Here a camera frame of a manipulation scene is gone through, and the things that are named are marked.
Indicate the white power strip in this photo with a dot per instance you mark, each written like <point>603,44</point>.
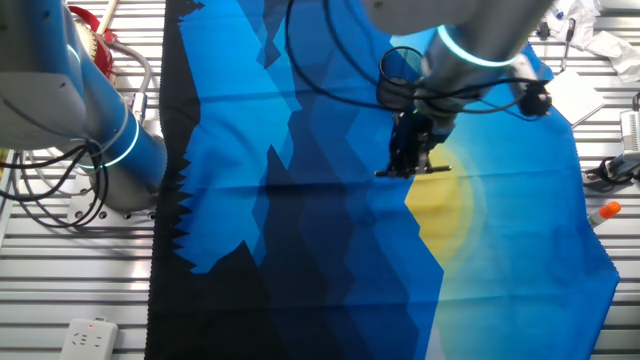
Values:
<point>90,340</point>

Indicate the white notebook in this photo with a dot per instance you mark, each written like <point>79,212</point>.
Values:
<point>575,95</point>

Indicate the blue mountain print cloth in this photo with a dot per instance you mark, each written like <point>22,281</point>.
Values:
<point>250,150</point>

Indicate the grey ballpoint pen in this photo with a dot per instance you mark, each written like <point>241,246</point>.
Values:
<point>567,42</point>

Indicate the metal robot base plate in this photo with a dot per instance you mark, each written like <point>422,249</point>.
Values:
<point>80,212</point>

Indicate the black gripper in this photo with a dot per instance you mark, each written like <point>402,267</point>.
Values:
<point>417,131</point>

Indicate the orange capped marker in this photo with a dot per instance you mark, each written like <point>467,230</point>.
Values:
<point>607,211</point>

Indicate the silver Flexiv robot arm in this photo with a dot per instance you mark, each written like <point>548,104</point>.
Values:
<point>50,75</point>

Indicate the small black clip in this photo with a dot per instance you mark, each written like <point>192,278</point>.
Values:
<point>543,31</point>

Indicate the white crumpled tissue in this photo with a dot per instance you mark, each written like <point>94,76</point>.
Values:
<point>612,52</point>

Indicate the small silver camera on stand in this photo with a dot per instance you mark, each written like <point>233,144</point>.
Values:
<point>631,135</point>

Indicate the wrist camera with grey mount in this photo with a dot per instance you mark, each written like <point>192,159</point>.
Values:
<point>534,100</point>

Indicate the red drum with white skin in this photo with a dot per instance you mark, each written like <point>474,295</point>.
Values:
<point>102,57</point>

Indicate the dark mesh pen holder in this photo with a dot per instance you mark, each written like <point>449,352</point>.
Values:
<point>395,95</point>

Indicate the wooden drumstick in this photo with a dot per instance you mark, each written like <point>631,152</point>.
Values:
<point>107,15</point>

